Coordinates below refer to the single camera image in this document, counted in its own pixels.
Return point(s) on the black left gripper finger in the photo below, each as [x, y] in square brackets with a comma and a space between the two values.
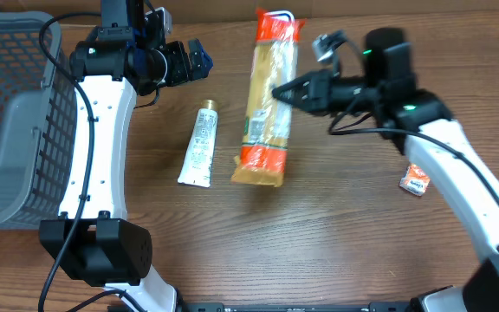
[198, 55]
[199, 72]

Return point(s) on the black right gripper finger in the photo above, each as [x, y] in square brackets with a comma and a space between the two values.
[296, 101]
[296, 87]

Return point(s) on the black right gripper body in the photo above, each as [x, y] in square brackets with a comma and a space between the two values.
[334, 93]

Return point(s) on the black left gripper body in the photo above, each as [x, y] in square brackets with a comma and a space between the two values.
[176, 71]

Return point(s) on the orange long snack packet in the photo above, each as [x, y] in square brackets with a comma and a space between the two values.
[264, 148]

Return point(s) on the white tube with gold cap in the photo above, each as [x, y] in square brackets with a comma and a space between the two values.
[197, 166]

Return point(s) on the small orange sachet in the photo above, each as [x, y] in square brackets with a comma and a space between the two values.
[415, 181]

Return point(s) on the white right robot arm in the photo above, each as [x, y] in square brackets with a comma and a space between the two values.
[424, 130]

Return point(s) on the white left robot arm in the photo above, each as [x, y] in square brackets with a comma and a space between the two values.
[91, 239]

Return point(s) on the white barcode scanner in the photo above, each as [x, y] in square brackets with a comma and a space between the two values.
[282, 15]

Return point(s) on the grey plastic mesh basket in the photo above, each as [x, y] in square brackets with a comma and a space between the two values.
[38, 116]

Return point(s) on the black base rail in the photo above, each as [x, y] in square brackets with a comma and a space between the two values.
[301, 307]

